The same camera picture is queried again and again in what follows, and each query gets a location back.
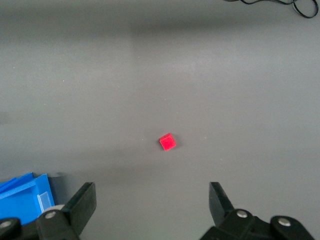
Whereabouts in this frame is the blue plastic storage bin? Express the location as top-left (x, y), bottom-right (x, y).
top-left (0, 171), bottom-right (56, 226)

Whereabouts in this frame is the small red cube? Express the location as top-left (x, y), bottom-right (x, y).
top-left (159, 132), bottom-right (177, 152)

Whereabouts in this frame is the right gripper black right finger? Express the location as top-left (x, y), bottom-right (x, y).
top-left (199, 181), bottom-right (316, 240)

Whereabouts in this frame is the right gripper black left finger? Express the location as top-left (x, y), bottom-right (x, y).
top-left (0, 181), bottom-right (97, 240)

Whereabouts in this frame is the thin black loose cable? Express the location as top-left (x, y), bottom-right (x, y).
top-left (223, 0), bottom-right (318, 19)

